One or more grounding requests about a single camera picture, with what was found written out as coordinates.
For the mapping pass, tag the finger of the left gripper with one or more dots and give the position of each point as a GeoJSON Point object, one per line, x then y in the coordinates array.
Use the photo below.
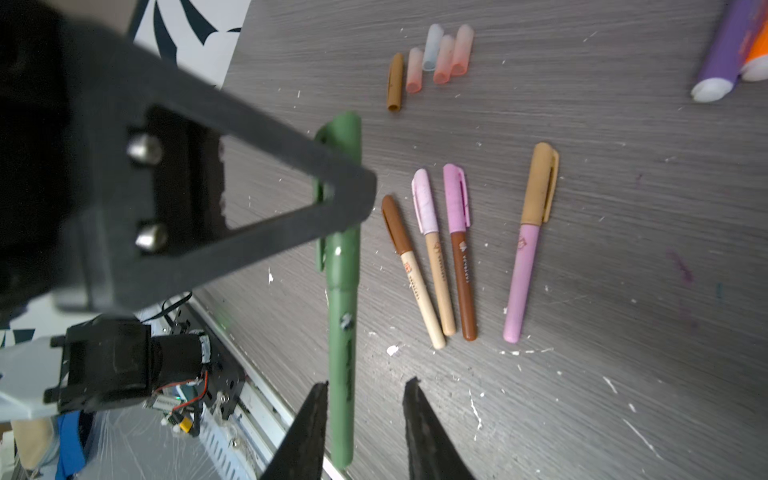
{"type": "Point", "coordinates": [112, 177]}

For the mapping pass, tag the white cable duct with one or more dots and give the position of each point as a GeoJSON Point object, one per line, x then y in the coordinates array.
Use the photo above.
{"type": "Point", "coordinates": [228, 450]}

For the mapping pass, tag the tan cap lilac pen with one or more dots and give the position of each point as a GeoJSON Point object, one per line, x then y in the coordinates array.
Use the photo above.
{"type": "Point", "coordinates": [536, 211]}

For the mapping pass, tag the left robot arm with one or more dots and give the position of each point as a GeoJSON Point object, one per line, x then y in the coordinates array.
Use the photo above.
{"type": "Point", "coordinates": [110, 362]}

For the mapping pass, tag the purple marker pen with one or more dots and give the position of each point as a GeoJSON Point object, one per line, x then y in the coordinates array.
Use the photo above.
{"type": "Point", "coordinates": [736, 32]}

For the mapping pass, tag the green pen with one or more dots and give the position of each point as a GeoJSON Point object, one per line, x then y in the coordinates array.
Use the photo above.
{"type": "Point", "coordinates": [338, 255]}

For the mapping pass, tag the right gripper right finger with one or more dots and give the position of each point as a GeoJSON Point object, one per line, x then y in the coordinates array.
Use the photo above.
{"type": "Point", "coordinates": [431, 453]}

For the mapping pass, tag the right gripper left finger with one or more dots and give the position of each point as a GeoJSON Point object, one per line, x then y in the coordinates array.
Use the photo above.
{"type": "Point", "coordinates": [300, 455]}

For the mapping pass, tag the gold brown pen cap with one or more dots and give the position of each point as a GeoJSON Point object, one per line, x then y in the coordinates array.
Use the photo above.
{"type": "Point", "coordinates": [395, 83]}

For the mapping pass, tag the translucent blue pen cap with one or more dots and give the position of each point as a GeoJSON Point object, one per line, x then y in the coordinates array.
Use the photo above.
{"type": "Point", "coordinates": [432, 47]}

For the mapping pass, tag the light pink cap pen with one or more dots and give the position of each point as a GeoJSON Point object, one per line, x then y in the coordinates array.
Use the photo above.
{"type": "Point", "coordinates": [426, 216]}

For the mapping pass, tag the orange highlighter pen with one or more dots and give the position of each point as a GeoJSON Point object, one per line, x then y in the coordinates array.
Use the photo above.
{"type": "Point", "coordinates": [755, 68]}

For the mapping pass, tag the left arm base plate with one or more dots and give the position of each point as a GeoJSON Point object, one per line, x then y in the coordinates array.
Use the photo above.
{"type": "Point", "coordinates": [214, 392]}

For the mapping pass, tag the translucent pink pen cap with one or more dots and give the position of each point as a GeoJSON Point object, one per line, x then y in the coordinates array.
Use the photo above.
{"type": "Point", "coordinates": [414, 73]}

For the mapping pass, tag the aluminium front rail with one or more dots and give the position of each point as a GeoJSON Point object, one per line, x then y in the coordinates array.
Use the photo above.
{"type": "Point", "coordinates": [261, 413]}

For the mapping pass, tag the pink cap brown pen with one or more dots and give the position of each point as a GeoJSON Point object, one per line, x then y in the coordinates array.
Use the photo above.
{"type": "Point", "coordinates": [457, 205]}

